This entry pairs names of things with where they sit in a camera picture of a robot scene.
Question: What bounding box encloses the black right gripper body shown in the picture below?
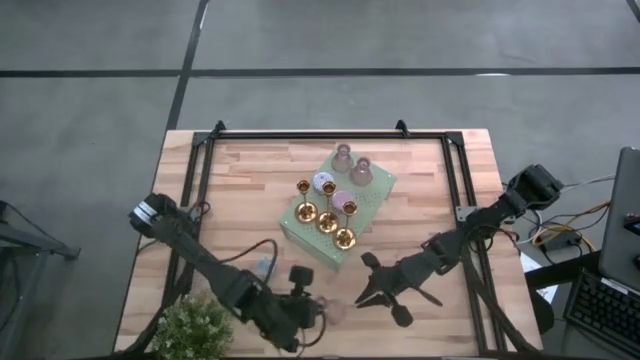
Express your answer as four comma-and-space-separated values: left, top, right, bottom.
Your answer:
360, 252, 421, 329

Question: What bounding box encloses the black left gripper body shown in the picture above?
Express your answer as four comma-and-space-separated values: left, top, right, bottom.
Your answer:
259, 265, 321, 351

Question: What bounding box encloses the gold candlestick holder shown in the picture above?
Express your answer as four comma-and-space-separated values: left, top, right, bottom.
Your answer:
332, 200, 359, 252
293, 178, 319, 225
315, 180, 341, 235

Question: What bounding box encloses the pink candle tin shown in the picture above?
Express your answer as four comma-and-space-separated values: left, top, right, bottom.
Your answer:
330, 188, 357, 215

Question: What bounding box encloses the lavender patterned candle tin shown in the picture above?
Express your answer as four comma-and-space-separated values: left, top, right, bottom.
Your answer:
311, 170, 336, 196

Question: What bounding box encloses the blue-grey candle tin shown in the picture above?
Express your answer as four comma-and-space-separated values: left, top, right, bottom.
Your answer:
253, 255, 276, 279

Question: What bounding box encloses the green perforated metal shelf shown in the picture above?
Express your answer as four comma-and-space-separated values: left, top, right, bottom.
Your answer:
277, 148, 399, 272

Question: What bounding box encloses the potted artificial plant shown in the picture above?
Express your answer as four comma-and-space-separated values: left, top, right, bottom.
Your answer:
144, 293, 237, 360

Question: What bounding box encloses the white paper sheet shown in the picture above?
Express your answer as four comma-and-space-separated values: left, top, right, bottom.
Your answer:
518, 251, 541, 274
537, 284, 559, 305

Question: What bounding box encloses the black side desk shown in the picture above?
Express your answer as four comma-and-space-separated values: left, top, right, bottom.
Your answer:
524, 249, 601, 291

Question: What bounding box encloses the black power adapter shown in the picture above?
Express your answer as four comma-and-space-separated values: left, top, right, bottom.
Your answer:
542, 230, 584, 253

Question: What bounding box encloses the black keyboard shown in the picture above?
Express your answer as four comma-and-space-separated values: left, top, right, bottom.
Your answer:
562, 269, 640, 357

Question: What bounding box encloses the grey laptop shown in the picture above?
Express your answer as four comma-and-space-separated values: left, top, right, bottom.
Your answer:
598, 146, 640, 292

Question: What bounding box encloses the black floor stand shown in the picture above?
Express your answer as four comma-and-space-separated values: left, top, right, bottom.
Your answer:
0, 198, 81, 262

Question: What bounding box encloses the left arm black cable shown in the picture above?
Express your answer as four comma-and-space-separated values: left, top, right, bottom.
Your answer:
219, 238, 279, 284

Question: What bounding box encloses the black aluminium frame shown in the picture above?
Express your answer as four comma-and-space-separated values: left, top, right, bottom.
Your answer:
112, 119, 544, 359

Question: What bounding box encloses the yellow cable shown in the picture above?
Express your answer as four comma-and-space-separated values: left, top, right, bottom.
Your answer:
531, 201, 612, 253

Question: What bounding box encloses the grey cable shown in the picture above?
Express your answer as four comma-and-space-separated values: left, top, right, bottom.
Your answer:
559, 174, 616, 190

